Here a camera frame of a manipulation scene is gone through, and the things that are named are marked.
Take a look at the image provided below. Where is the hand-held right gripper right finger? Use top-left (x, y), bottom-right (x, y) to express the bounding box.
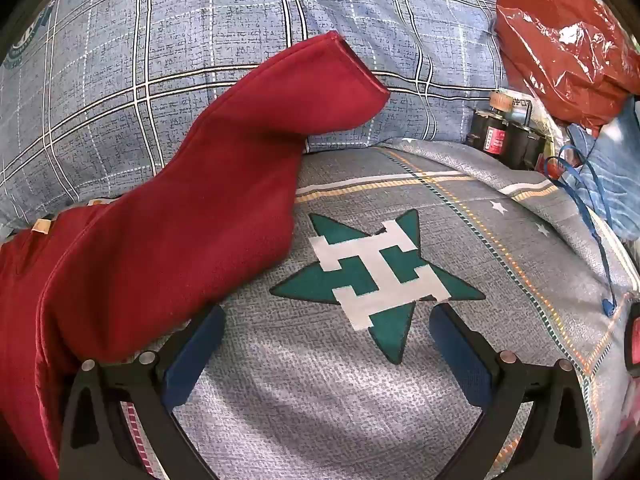
top-left (429, 304), bottom-right (593, 480)

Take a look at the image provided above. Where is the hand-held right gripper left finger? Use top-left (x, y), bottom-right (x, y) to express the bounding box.
top-left (59, 304), bottom-right (227, 480)

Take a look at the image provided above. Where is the red garment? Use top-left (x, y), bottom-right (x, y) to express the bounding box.
top-left (0, 31), bottom-right (391, 480)

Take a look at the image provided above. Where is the red and black device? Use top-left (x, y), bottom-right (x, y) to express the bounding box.
top-left (622, 300), bottom-right (640, 377)

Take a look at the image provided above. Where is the blue ribbon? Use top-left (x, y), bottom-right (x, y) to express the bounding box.
top-left (545, 144), bottom-right (619, 317)

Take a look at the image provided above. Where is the black canister with red label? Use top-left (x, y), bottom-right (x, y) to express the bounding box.
top-left (466, 109), bottom-right (512, 158)

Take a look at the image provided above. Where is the light blue cloth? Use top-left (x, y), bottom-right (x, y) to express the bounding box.
top-left (567, 95), bottom-right (640, 241)

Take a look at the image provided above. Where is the white printed box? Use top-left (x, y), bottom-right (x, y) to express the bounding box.
top-left (505, 91), bottom-right (557, 136)

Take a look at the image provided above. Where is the red plastic bag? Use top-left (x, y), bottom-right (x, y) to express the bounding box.
top-left (495, 0), bottom-right (640, 131)

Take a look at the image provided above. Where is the blue plaid pillow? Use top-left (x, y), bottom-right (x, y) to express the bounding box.
top-left (0, 0), bottom-right (508, 231)

